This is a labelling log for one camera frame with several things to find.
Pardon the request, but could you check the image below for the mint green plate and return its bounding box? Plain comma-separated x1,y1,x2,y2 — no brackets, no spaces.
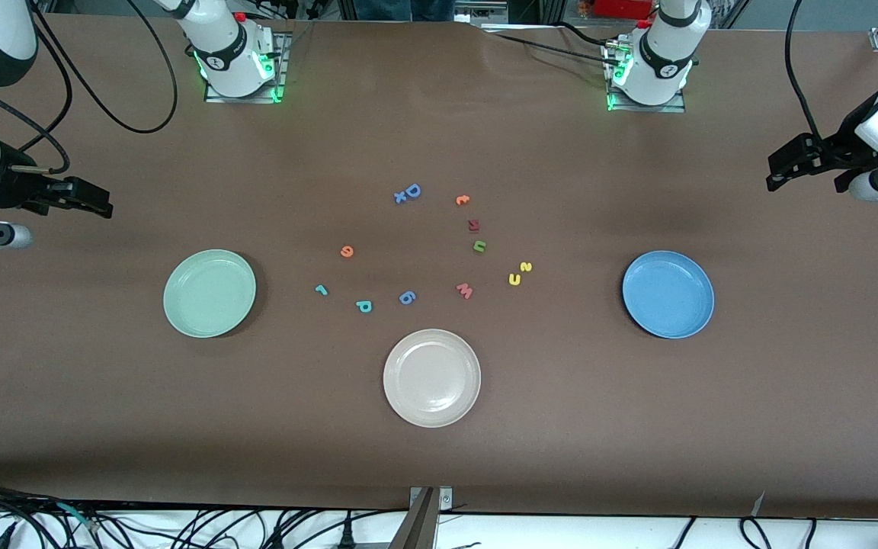
163,249,258,339

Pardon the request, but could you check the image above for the blue plate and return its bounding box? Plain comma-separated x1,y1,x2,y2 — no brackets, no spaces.
622,250,716,339

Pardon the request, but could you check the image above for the red box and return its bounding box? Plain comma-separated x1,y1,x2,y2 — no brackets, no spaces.
591,0,657,20

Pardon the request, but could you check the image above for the person in blue jeans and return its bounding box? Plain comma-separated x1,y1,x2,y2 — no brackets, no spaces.
354,0,455,21

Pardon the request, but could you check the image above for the beige plate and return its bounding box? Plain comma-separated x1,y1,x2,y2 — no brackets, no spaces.
383,329,482,429

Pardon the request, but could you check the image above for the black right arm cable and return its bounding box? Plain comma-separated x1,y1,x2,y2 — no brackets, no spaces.
0,0,179,175

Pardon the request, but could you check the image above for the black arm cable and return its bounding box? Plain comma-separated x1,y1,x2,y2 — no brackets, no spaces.
0,0,179,175
786,0,825,142

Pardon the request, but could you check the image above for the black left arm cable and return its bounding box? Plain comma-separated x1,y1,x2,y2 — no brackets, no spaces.
786,0,825,142

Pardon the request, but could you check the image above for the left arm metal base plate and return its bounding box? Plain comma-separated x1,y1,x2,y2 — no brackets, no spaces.
603,38,687,114

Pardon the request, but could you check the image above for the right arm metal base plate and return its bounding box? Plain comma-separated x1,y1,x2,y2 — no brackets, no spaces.
204,30,287,104

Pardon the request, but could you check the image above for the black cable on table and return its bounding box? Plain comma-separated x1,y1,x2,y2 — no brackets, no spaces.
481,21,623,66

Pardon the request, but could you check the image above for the teal floor cable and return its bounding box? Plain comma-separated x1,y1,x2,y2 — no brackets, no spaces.
58,503,101,532

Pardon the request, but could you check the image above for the metal bracket post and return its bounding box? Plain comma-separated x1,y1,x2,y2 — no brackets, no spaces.
389,486,453,549

